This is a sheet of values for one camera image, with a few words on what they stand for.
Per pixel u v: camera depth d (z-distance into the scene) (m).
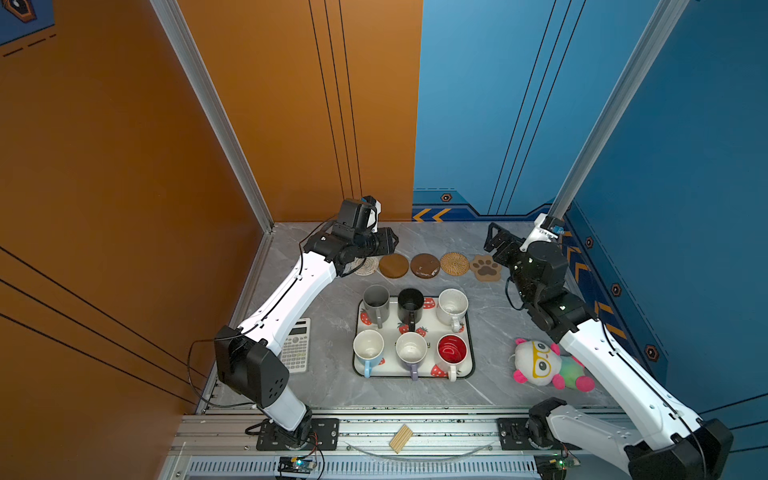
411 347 0.87
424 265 1.06
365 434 0.76
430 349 0.88
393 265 1.06
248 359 0.41
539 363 0.77
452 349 0.85
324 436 0.74
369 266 1.06
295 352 0.87
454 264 1.09
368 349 0.86
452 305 0.95
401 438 0.72
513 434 0.73
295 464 0.71
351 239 0.59
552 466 0.70
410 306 0.93
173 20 0.70
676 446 0.37
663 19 0.70
